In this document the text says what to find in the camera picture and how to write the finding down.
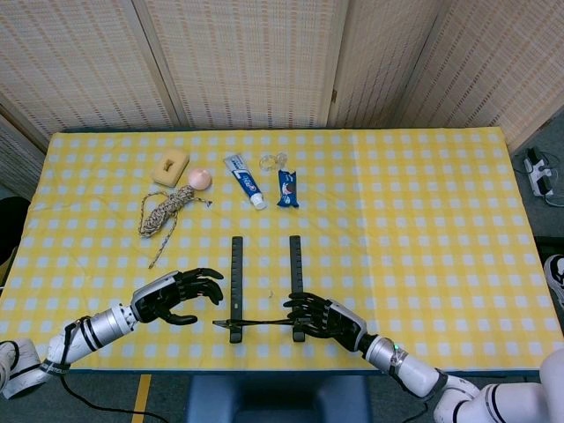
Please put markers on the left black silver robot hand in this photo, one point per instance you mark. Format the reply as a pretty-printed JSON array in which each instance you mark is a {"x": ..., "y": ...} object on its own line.
[{"x": 154, "y": 299}]

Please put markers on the yellow floor tape strip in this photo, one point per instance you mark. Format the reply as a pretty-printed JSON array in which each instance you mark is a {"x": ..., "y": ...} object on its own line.
[{"x": 142, "y": 396}]

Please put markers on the white black sneaker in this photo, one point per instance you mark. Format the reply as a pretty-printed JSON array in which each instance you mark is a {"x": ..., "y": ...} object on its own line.
[{"x": 556, "y": 273}]

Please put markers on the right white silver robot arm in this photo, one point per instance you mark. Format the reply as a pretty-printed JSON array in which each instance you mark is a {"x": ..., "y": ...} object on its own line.
[{"x": 418, "y": 370}]

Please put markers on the white blue toothpaste tube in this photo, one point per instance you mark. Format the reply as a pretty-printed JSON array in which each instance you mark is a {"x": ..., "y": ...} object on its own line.
[{"x": 247, "y": 180}]

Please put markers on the woven folding screen panel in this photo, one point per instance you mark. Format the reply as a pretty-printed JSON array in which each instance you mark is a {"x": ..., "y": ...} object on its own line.
[
  {"x": 17, "y": 158},
  {"x": 79, "y": 66},
  {"x": 247, "y": 66},
  {"x": 379, "y": 57},
  {"x": 498, "y": 66}
]

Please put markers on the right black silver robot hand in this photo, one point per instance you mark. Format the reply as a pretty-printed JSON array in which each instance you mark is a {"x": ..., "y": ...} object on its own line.
[{"x": 339, "y": 324}]

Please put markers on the yellow sponge with hole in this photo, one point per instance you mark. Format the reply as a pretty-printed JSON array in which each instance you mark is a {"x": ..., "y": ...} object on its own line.
[{"x": 176, "y": 165}]

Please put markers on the dark blue padded seat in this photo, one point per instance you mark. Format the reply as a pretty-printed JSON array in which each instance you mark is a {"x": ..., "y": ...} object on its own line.
[{"x": 277, "y": 396}]

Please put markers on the yellow white checked tablecloth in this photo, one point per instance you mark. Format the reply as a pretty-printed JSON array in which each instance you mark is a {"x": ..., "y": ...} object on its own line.
[{"x": 396, "y": 220}]

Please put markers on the blue cookie packet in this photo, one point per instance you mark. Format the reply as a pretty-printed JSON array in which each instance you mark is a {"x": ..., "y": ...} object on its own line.
[{"x": 288, "y": 189}]

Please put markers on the white power strip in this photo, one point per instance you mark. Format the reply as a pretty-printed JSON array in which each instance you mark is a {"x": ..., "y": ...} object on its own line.
[{"x": 538, "y": 174}]

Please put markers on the black folding stand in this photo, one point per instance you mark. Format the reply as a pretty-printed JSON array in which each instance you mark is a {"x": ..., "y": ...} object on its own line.
[{"x": 237, "y": 282}]

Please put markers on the pink peach ball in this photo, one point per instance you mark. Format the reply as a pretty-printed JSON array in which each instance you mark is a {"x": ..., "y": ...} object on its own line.
[{"x": 200, "y": 179}]

